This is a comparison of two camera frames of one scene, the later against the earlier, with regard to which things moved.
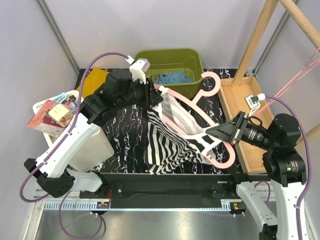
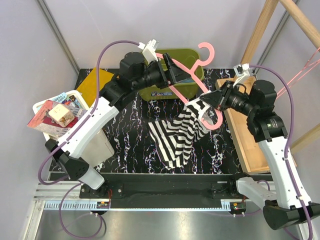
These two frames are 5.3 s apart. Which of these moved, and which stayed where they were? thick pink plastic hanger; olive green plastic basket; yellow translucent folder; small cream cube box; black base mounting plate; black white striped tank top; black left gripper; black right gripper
Moved: thick pink plastic hanger; black left gripper; black right gripper; black white striped tank top
Stayed: black base mounting plate; small cream cube box; olive green plastic basket; yellow translucent folder
